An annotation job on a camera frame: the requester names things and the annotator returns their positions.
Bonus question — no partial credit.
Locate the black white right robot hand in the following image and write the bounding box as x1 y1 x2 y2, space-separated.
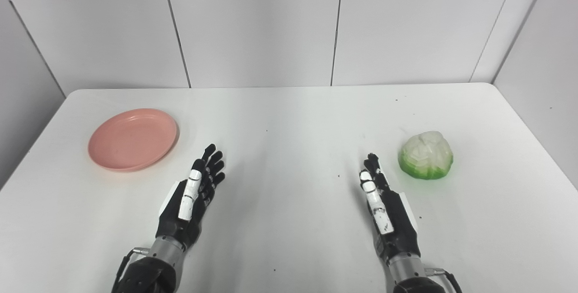
359 153 422 265

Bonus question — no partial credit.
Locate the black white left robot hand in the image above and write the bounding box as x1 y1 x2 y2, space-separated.
156 144 226 249

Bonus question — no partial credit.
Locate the green white toy cabbage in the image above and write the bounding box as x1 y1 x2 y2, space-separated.
398 131 454 180

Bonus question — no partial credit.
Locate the pink round plate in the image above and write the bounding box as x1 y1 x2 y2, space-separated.
88 108 180 172

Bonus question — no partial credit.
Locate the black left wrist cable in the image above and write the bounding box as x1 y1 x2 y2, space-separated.
112 247 150 293

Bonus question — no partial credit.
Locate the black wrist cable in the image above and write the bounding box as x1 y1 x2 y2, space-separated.
426 268 462 293
112 247 150 293

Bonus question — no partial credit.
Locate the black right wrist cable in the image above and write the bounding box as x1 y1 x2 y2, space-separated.
426 268 462 293

